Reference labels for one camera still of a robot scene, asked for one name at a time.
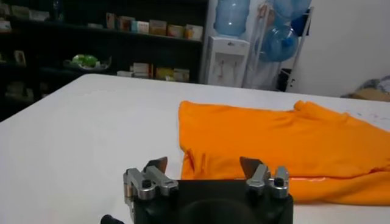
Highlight large white table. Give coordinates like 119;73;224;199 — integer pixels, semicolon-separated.
0;73;390;224

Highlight bowl with green items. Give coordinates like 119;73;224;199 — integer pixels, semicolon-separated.
63;54;112;71

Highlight white wire jug rack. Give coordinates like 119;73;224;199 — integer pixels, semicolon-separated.
243;2;314;92

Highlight blue water jug blue cap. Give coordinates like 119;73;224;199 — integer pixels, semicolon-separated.
258;26;299;63

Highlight cardboard box with open flaps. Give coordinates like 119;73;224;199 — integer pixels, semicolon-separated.
350;87;390;103

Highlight white carton red print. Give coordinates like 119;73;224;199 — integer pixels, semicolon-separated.
166;24;185;38

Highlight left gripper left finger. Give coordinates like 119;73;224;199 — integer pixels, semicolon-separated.
122;156;179;214

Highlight blue water jug with label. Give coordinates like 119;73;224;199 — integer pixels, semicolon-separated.
213;0;251;37

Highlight white water dispenser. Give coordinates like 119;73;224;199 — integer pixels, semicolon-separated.
205;35;250;88

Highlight orange t-shirt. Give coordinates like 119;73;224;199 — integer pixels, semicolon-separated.
178;100;390;205

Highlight black shelving unit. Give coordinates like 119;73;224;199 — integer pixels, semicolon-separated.
0;0;211;122

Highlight white carton orange stripe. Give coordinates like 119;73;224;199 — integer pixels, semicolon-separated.
149;19;168;37

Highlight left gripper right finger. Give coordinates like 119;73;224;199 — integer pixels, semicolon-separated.
239;156;290;200

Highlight stacked blue water jugs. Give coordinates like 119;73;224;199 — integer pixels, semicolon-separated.
271;0;313;22

